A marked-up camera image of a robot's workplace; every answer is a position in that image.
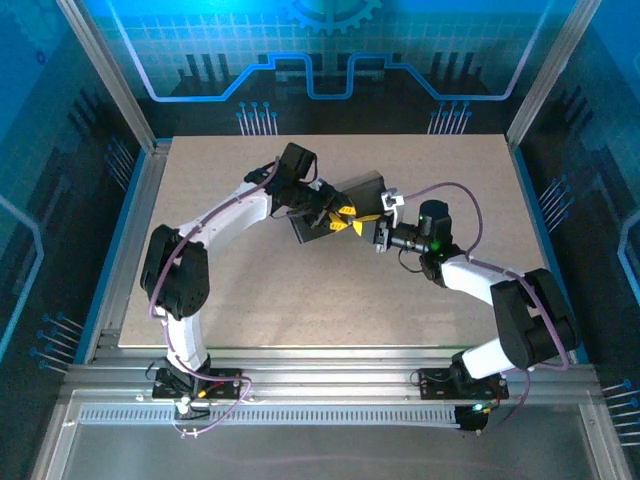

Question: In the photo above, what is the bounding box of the box with starry painting print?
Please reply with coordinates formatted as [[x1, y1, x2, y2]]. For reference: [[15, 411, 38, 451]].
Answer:
[[288, 169, 389, 246]]

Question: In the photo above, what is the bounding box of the small black controller box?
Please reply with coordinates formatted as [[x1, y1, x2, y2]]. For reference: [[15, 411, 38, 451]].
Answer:
[[455, 403, 490, 434]]

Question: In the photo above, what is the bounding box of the grey metal tray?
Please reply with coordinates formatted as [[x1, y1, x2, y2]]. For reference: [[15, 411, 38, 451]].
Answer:
[[29, 389, 634, 480]]

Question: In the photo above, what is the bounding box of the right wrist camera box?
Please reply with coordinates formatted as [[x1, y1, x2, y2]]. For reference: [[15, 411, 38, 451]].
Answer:
[[379, 187, 406, 226]]

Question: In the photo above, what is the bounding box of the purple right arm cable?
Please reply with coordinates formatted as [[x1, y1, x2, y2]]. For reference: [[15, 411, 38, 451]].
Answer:
[[402, 181, 571, 429]]

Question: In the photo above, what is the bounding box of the aluminium cross rail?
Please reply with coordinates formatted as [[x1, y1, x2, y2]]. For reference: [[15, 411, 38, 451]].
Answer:
[[62, 346, 601, 401]]

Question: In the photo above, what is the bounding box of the aluminium side rail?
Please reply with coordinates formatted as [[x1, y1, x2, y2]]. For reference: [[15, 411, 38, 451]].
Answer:
[[82, 138, 174, 364]]

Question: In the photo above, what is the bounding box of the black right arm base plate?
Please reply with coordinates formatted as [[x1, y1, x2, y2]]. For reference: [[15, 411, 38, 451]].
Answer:
[[416, 367, 510, 401]]

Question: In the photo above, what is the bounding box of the aluminium frame post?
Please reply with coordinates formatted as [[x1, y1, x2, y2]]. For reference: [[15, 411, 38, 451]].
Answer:
[[505, 0, 604, 149], [55, 0, 160, 154]]

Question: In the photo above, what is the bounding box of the slotted grey cable duct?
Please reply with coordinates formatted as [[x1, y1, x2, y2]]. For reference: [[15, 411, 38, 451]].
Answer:
[[78, 407, 461, 427]]

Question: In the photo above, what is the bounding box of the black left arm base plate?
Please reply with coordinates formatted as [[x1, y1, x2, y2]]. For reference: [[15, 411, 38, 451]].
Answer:
[[151, 368, 245, 400]]

